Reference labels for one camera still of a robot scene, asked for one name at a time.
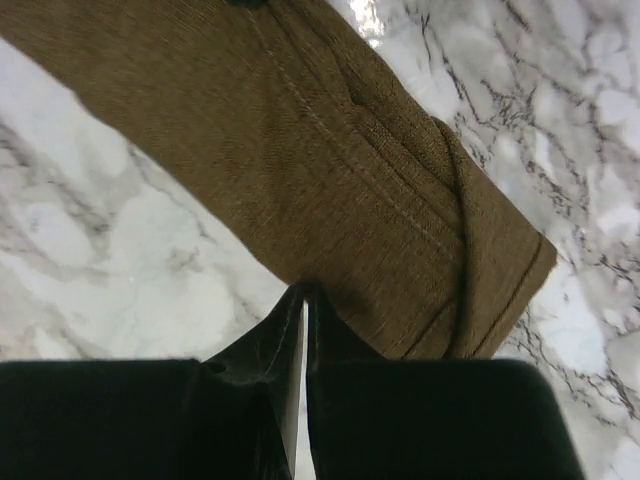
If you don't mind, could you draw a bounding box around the brown fabric napkin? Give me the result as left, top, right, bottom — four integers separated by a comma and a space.
1, 1, 556, 359

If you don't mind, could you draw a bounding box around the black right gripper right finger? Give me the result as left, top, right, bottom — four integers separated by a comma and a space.
306, 286, 390, 479

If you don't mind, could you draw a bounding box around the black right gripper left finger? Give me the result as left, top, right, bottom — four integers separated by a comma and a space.
203, 286, 304, 479

